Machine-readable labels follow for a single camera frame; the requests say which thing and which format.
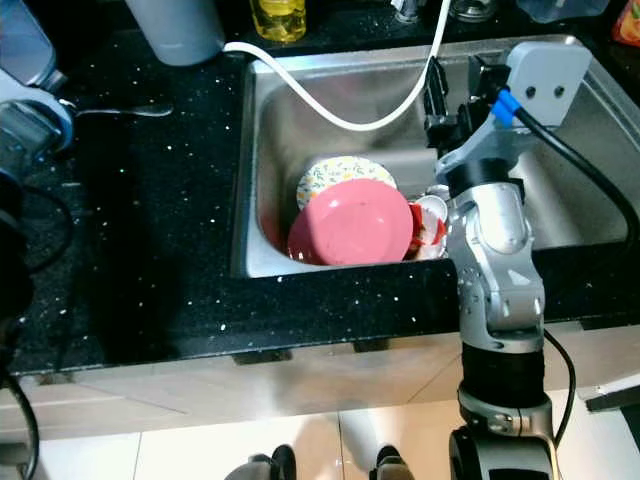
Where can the orange packet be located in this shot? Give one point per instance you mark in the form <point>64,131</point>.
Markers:
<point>628,25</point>

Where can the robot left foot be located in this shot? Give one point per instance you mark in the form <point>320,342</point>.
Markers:
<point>260,467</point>

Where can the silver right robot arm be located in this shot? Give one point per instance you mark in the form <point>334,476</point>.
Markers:
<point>495,260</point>

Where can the metal spoon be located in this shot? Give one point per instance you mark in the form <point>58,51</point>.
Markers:
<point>150,110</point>

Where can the clear plastic storage container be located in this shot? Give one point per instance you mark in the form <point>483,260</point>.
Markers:
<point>25,35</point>

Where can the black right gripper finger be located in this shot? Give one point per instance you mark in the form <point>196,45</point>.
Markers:
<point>480,82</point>
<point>438,95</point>

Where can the white cabinet front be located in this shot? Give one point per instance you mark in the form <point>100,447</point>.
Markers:
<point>260,390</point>

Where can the yellow liquid bottle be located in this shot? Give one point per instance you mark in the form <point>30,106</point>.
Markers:
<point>278,20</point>

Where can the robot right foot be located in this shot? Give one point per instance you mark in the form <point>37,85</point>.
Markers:
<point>395,467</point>

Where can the stainless steel sink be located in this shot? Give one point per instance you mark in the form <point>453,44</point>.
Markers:
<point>580,190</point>

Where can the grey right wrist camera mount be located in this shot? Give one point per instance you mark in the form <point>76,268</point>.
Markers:
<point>550,75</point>

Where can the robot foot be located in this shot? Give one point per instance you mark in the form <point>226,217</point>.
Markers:
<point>260,467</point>
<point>395,467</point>

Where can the red and white cup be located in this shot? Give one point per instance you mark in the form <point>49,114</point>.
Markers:
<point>428,228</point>

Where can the floral plate with pink rim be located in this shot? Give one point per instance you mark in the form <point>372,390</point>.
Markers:
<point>335,172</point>

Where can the metal faucet base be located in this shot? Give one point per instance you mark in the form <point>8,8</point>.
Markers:
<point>405,8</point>

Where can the grey canister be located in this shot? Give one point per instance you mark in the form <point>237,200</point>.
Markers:
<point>175,30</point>

